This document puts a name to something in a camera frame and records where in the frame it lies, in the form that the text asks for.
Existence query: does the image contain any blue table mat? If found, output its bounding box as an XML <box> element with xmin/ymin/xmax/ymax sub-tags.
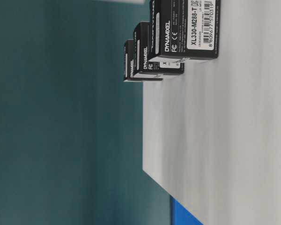
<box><xmin>170</xmin><ymin>196</ymin><xmax>203</xmax><ymax>225</ymax></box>

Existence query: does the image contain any teal backdrop panel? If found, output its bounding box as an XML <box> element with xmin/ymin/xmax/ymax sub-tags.
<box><xmin>0</xmin><ymin>0</ymin><xmax>170</xmax><ymax>225</ymax></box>

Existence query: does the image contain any black Dynamixel box nearest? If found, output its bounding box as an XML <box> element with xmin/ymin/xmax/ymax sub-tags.
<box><xmin>149</xmin><ymin>0</ymin><xmax>221</xmax><ymax>63</ymax></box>

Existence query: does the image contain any black dynamixel box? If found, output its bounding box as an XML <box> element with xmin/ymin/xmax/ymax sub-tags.
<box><xmin>149</xmin><ymin>0</ymin><xmax>221</xmax><ymax>63</ymax></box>
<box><xmin>123</xmin><ymin>39</ymin><xmax>162</xmax><ymax>82</ymax></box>
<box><xmin>133</xmin><ymin>22</ymin><xmax>184</xmax><ymax>79</ymax></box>

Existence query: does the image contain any white base board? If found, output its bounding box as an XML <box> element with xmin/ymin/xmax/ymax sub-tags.
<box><xmin>142</xmin><ymin>0</ymin><xmax>281</xmax><ymax>225</ymax></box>

